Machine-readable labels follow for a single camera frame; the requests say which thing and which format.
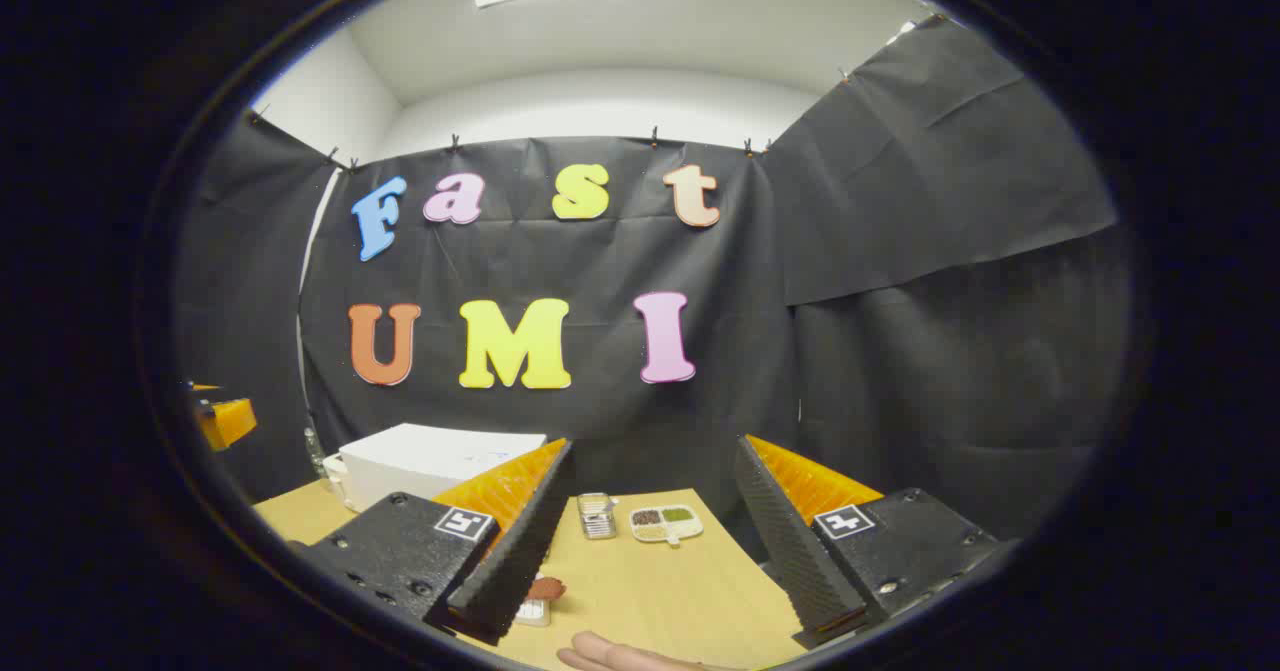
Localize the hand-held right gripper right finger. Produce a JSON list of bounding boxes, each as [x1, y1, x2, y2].
[[735, 434, 1006, 650]]

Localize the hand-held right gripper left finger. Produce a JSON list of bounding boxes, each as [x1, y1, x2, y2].
[[290, 438, 576, 647]]

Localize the white microwave oven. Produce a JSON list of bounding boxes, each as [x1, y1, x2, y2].
[[338, 423, 549, 512]]

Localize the metal mesh basket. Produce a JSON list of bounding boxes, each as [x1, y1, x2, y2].
[[578, 493, 618, 540]]

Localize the white divided condiment tray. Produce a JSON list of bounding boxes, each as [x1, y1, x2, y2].
[[630, 505, 704, 548]]

